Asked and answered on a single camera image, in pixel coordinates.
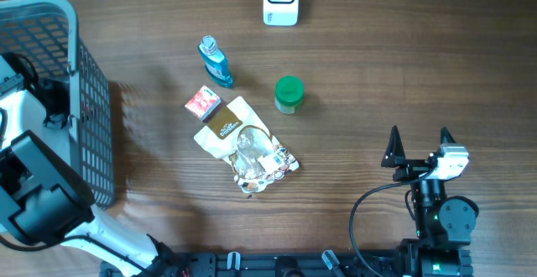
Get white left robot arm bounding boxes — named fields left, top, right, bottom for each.
left=1, top=52, right=189, bottom=276

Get dark grey plastic basket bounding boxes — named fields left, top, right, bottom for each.
left=1, top=0, right=115, bottom=208

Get red tissue pack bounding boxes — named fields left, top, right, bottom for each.
left=185, top=86, right=222, bottom=121

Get green lid jar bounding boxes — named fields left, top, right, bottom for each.
left=274, top=76, right=305, bottom=114

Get blue mouthwash bottle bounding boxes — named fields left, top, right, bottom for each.
left=198, top=35, right=234, bottom=88

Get beige nut snack pouch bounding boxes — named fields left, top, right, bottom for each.
left=194, top=97, right=300, bottom=194

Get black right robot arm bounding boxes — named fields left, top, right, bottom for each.
left=381, top=127, right=479, bottom=276

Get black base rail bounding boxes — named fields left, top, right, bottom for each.
left=99, top=249, right=404, bottom=277

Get white barcode scanner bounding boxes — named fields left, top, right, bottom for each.
left=263, top=0, right=300, bottom=27

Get black camera cable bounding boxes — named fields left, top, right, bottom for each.
left=348, top=168, right=437, bottom=277

